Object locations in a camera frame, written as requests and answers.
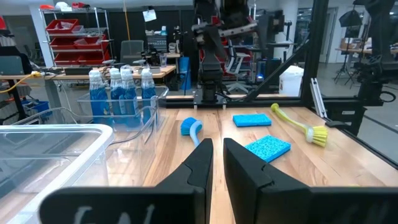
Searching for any long wooden workbench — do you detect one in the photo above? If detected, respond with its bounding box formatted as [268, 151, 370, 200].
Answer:
[0, 63, 177, 108]

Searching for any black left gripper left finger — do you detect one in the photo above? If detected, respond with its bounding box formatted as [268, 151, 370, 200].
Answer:
[39, 138, 215, 224]

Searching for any blue dish brush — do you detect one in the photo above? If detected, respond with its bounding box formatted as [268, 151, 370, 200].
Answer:
[180, 116, 205, 147]

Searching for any tall clear plastic tub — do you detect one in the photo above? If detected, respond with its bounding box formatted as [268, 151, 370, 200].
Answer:
[0, 123, 115, 224]

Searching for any blue dish soap bottle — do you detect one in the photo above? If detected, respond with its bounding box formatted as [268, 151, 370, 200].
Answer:
[88, 68, 109, 125]
[108, 67, 125, 125]
[120, 64, 141, 128]
[140, 67, 158, 124]

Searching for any blue barrel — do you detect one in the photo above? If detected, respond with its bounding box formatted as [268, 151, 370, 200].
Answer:
[178, 56, 192, 91]

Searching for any yellow extension cable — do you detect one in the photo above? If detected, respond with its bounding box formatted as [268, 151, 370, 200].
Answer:
[0, 70, 43, 94]

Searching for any black aluminium rig frame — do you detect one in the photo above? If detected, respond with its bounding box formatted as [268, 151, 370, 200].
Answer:
[163, 0, 398, 170]

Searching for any yellow dish brush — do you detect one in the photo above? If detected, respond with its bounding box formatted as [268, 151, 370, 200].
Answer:
[270, 103, 330, 147]

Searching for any black equipment column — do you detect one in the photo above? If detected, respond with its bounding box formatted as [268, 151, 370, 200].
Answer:
[356, 0, 398, 106]

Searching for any blue storage crate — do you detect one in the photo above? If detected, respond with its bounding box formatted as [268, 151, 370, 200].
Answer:
[21, 100, 50, 116]

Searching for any white plastic bin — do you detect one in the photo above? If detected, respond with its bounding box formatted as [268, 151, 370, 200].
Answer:
[278, 64, 305, 97]

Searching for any white office chair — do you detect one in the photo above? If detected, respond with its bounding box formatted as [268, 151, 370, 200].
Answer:
[224, 35, 253, 86]

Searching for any low clear plastic bin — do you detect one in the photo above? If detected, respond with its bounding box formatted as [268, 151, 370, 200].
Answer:
[14, 105, 159, 187]
[76, 85, 171, 131]

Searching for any grey mesh office chair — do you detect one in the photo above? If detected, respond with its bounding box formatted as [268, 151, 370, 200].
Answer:
[119, 39, 146, 65]

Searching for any black drawer cabinet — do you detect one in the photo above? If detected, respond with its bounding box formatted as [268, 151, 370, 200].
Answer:
[145, 33, 169, 54]

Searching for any light blue sponge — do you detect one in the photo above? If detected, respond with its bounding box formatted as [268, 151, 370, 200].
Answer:
[244, 134, 292, 164]
[232, 113, 273, 128]

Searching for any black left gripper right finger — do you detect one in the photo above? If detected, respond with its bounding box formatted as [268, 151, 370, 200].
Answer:
[223, 138, 398, 224]

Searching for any white paper sign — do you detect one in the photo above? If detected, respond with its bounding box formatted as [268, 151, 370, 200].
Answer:
[142, 8, 158, 23]

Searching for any silver aluminium extrusion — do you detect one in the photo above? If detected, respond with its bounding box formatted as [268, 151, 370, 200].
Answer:
[310, 77, 328, 119]

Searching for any metal shelf with red bins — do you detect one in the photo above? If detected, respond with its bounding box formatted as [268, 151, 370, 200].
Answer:
[39, 6, 113, 67]
[198, 3, 259, 63]

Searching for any black studio light stand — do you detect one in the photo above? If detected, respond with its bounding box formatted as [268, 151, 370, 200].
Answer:
[333, 8, 364, 85]

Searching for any black monitor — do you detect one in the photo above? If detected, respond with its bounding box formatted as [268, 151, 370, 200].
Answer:
[267, 9, 286, 35]

